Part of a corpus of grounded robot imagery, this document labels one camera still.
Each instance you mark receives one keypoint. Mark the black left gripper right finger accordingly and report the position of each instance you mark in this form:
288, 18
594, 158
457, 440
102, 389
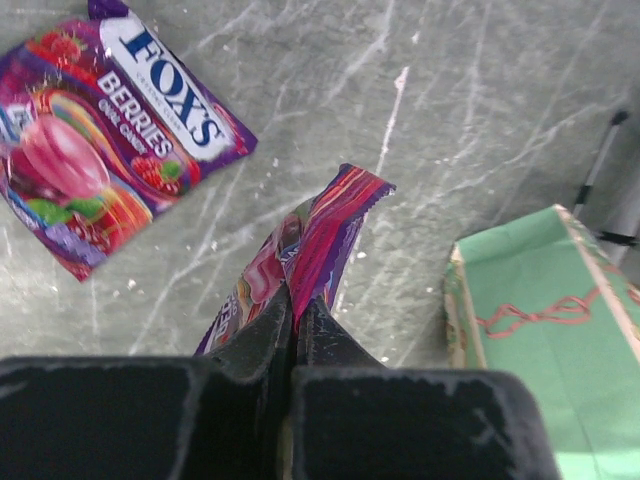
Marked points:
354, 418

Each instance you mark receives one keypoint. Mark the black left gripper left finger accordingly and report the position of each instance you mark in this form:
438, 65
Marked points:
213, 416

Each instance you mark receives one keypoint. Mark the green patterned paper bag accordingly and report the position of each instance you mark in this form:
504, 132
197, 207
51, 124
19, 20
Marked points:
538, 298

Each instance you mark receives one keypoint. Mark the purple Fox's berries candy bag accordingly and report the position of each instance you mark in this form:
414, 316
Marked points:
103, 129

